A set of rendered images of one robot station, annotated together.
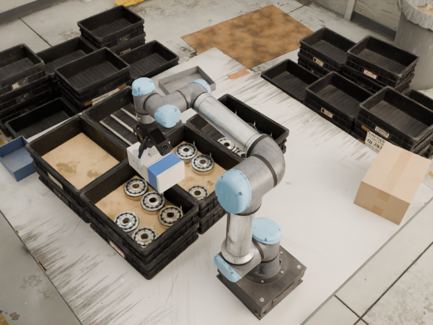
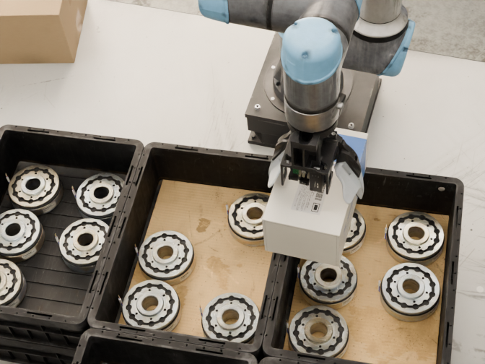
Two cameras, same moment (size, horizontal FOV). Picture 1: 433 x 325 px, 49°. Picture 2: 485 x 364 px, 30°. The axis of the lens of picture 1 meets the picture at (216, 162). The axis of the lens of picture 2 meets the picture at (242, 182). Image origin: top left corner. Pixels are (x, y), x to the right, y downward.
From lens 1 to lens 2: 192 cm
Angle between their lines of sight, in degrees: 65
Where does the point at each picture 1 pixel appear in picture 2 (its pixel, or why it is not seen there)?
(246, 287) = (366, 80)
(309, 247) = (209, 79)
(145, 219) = (370, 275)
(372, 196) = (69, 12)
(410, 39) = not seen: outside the picture
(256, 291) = not seen: hidden behind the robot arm
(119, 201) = (367, 352)
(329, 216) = (125, 79)
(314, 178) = not seen: hidden behind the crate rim
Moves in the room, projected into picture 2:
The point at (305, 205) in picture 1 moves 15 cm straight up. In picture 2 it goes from (120, 118) to (108, 74)
